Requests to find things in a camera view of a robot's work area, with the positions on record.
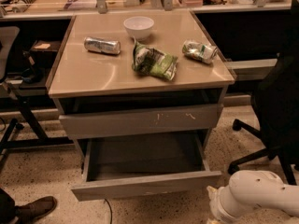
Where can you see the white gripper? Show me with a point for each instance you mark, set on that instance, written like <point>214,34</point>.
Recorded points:
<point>219,202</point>

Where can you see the grey drawer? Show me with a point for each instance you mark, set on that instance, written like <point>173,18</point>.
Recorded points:
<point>141,121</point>
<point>140,165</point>

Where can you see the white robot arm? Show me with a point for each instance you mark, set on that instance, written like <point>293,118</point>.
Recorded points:
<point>251,190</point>

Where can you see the grey top drawer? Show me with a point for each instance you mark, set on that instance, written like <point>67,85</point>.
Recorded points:
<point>141,121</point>

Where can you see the grey drawer cabinet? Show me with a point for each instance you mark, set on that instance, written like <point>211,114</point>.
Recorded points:
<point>89,82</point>

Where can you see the black office chair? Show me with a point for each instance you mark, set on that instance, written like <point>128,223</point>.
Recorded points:
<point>275,103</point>

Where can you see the green chip bag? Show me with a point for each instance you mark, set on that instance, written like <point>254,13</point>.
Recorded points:
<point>149,61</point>

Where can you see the brown shoe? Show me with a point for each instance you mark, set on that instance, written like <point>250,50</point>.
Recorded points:
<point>36,209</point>

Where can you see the white bowl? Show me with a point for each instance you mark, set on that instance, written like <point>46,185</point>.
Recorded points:
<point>138,27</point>

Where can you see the silver soda can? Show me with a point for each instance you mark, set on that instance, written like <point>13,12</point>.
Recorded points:
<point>101,45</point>

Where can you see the black box with label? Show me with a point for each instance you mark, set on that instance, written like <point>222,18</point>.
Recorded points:
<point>44,52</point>

